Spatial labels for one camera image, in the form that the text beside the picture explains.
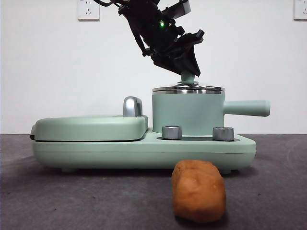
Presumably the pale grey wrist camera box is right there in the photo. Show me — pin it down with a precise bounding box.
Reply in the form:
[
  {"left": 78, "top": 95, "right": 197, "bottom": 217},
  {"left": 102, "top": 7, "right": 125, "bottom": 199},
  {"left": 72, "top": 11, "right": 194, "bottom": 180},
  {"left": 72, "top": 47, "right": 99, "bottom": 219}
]
[{"left": 159, "top": 0, "right": 192, "bottom": 19}]

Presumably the brown potato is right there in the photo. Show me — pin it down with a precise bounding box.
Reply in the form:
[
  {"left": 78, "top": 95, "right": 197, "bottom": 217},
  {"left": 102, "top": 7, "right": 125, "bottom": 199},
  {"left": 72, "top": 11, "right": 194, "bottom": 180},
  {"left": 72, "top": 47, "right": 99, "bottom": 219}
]
[{"left": 171, "top": 160, "right": 226, "bottom": 224}]

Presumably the chrome grill lid handle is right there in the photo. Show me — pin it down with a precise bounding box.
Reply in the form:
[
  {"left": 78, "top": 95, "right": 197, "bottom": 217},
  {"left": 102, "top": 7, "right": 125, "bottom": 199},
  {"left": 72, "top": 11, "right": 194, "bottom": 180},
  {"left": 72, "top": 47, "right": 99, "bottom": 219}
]
[{"left": 123, "top": 96, "right": 144, "bottom": 118}]

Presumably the white wall socket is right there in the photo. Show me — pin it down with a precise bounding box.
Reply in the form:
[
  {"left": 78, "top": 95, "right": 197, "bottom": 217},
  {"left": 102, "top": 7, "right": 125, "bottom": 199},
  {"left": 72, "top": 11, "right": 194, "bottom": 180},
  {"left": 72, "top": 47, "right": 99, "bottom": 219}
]
[
  {"left": 294, "top": 0, "right": 307, "bottom": 21},
  {"left": 77, "top": 0, "right": 100, "bottom": 21}
]

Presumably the glass pot lid green knob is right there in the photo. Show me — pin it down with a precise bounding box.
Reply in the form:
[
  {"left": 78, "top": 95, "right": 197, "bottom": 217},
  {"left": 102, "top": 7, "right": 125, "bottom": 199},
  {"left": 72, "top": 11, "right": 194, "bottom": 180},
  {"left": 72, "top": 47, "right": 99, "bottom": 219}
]
[{"left": 152, "top": 71, "right": 225, "bottom": 93}]

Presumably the mint green breakfast maker base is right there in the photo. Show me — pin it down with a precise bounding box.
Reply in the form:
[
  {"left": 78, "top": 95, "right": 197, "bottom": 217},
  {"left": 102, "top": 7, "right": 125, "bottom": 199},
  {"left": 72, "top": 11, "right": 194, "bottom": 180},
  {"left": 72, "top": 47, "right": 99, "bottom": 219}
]
[{"left": 31, "top": 126, "right": 257, "bottom": 173}]

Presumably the silver control knob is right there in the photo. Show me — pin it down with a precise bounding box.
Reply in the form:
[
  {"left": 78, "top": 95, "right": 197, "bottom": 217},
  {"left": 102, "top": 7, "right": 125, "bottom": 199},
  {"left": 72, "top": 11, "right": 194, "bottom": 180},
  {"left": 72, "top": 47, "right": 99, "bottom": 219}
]
[
  {"left": 162, "top": 125, "right": 183, "bottom": 139},
  {"left": 212, "top": 126, "right": 235, "bottom": 141}
]

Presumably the mint green grill lid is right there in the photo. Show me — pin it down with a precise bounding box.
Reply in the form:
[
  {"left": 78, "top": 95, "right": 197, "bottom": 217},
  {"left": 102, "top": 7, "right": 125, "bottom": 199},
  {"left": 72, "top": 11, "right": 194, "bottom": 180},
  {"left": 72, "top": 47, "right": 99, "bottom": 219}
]
[{"left": 29, "top": 114, "right": 149, "bottom": 142}]

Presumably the mint green pot with handle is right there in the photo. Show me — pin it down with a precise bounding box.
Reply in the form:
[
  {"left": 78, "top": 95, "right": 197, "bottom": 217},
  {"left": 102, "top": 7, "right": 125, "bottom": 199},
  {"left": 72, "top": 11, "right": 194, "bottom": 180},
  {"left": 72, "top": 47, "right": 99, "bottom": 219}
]
[{"left": 152, "top": 90, "right": 271, "bottom": 134}]

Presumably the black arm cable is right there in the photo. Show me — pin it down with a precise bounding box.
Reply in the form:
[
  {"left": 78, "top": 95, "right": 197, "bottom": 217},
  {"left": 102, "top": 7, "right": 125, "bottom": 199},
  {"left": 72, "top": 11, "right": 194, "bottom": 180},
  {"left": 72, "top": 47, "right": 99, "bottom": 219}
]
[{"left": 92, "top": 0, "right": 151, "bottom": 58}]

